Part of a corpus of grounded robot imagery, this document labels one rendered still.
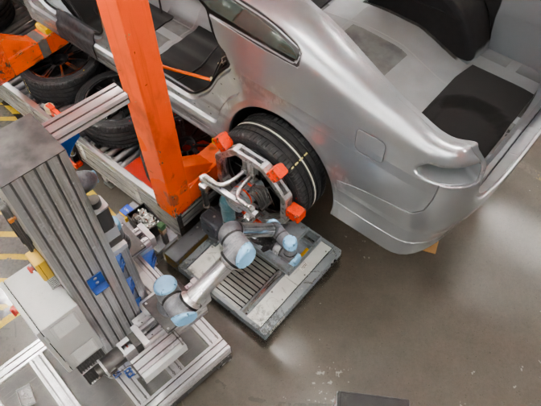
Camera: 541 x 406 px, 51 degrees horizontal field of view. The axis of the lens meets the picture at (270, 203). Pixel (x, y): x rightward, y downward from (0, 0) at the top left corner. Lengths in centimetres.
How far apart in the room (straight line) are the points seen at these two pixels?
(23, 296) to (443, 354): 251
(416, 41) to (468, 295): 175
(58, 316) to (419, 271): 247
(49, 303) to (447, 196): 187
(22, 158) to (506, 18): 317
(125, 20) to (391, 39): 203
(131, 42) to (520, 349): 297
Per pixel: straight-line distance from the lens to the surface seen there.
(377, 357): 379
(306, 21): 280
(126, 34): 265
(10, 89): 507
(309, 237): 395
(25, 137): 219
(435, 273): 414
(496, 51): 436
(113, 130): 432
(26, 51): 492
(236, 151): 317
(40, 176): 211
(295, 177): 312
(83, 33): 443
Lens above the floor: 350
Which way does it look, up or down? 54 degrees down
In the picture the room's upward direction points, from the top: 1 degrees counter-clockwise
